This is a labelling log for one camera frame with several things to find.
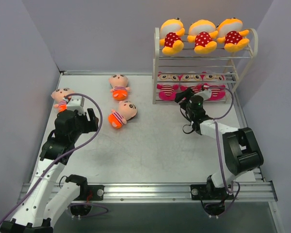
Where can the aluminium front mounting rail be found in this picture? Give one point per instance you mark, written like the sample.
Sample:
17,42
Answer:
178,192

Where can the pink panda plush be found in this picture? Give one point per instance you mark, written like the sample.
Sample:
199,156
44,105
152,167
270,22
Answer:
190,80
217,88
167,92

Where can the pink panda plush front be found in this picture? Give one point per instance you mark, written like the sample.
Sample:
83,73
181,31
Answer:
217,88

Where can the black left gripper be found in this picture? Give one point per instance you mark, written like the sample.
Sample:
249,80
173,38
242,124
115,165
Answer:
89,120

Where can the pink panda plush back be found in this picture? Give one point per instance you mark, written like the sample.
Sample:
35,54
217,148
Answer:
167,92

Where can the peach doll plush back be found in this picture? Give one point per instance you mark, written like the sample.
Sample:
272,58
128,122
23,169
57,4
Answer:
119,84

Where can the cream metal-rod shelf rack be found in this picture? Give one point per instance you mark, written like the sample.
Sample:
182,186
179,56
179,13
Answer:
234,66

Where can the yellow plush red dotted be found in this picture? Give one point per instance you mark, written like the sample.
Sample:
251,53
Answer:
232,35
171,32
203,34

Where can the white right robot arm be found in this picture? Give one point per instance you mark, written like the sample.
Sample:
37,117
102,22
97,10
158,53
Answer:
238,149

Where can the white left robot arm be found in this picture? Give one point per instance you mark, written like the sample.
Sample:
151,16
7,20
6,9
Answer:
37,212

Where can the peach doll plush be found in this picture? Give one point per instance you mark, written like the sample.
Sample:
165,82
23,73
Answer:
59,96
119,84
126,111

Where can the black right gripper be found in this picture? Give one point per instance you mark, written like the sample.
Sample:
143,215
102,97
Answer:
184,97

